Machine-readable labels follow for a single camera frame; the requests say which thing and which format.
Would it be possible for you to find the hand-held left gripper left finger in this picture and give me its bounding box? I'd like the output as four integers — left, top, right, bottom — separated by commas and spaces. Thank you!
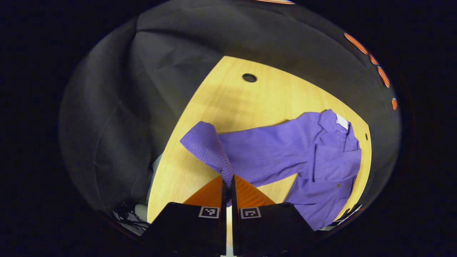
143, 175, 228, 257

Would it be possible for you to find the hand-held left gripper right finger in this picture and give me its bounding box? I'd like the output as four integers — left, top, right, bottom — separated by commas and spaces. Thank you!
231, 174, 316, 257

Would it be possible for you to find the purple button shirt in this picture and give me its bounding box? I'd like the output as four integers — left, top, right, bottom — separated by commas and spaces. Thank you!
180, 109, 362, 232

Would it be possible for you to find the pale grey object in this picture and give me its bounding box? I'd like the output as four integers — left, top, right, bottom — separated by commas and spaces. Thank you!
136, 153, 163, 222

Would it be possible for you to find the black cable bundle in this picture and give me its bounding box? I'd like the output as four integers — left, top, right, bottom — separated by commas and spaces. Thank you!
111, 203, 150, 236

